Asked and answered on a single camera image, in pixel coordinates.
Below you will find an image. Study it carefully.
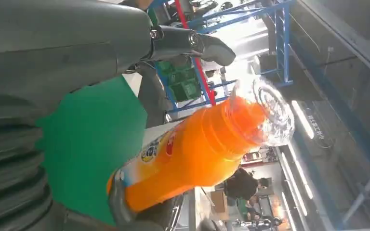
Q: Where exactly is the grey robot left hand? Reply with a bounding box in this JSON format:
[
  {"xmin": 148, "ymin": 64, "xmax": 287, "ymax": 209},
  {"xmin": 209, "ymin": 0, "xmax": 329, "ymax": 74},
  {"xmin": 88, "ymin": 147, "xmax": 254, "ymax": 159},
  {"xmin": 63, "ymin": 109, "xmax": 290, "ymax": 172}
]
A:
[{"xmin": 0, "ymin": 0, "xmax": 237, "ymax": 231}]

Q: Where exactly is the orange drink bottle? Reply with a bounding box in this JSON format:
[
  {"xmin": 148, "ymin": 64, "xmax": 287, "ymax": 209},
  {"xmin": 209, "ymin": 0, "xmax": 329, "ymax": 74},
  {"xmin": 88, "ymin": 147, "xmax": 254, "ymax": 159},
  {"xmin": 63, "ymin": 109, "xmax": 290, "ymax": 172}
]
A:
[{"xmin": 106, "ymin": 78, "xmax": 296, "ymax": 213}]

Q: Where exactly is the green table mat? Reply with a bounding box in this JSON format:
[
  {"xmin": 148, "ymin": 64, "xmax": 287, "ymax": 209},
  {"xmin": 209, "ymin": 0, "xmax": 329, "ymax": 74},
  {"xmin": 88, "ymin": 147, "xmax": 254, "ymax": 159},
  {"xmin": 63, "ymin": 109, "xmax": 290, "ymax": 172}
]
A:
[{"xmin": 34, "ymin": 76, "xmax": 149, "ymax": 227}]

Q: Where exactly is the green plastic crate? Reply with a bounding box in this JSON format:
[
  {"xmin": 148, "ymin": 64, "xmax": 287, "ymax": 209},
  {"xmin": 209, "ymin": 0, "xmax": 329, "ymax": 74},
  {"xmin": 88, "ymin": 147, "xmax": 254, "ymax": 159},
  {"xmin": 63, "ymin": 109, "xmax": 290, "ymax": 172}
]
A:
[{"xmin": 158, "ymin": 60, "xmax": 202, "ymax": 103}]

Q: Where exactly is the red pole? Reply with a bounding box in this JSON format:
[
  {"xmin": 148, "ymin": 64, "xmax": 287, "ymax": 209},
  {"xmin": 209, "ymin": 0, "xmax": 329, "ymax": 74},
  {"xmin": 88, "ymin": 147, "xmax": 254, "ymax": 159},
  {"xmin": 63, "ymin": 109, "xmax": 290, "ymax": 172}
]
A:
[{"xmin": 173, "ymin": 0, "xmax": 218, "ymax": 106}]

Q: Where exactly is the blue metal rack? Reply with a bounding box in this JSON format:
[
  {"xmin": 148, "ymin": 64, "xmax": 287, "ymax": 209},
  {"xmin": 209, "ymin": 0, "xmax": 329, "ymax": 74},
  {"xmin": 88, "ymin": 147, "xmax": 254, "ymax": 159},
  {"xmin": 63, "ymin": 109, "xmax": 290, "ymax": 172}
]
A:
[{"xmin": 149, "ymin": 0, "xmax": 298, "ymax": 113}]

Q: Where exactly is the person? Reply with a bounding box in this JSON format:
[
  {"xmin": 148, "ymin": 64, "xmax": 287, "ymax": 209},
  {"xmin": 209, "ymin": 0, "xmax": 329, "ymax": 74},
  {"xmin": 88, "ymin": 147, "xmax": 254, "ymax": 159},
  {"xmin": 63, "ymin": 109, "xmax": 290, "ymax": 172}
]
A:
[{"xmin": 224, "ymin": 167, "xmax": 270, "ymax": 208}]

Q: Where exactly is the ceiling light strip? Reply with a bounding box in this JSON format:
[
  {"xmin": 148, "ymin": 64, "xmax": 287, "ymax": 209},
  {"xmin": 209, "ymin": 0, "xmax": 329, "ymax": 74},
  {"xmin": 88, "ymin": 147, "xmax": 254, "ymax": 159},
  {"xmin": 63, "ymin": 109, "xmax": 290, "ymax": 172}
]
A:
[{"xmin": 280, "ymin": 146, "xmax": 314, "ymax": 218}]

